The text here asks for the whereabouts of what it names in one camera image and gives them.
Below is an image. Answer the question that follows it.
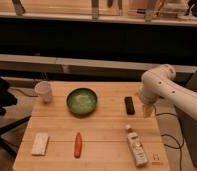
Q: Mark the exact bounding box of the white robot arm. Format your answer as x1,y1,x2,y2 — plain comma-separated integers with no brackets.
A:
139,64,197,121

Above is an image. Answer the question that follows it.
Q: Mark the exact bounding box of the white sponge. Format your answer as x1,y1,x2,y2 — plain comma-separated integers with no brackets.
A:
31,133,49,156

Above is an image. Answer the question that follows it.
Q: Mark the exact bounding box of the white lotion bottle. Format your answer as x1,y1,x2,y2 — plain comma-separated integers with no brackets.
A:
125,124,148,168

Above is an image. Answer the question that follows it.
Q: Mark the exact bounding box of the green bowl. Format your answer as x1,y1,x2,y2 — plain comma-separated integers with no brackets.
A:
66,88,97,117

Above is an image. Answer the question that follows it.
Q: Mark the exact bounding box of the orange carrot toy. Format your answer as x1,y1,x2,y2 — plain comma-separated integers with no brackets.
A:
74,132,82,158

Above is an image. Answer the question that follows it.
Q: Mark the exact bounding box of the white paper cup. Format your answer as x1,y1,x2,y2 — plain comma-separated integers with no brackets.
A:
34,81,53,103

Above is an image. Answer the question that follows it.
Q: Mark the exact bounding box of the black office chair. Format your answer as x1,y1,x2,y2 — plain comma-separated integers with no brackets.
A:
0,72,32,171

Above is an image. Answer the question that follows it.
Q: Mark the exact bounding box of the black cable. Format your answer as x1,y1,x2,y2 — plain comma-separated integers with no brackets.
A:
154,111,185,171

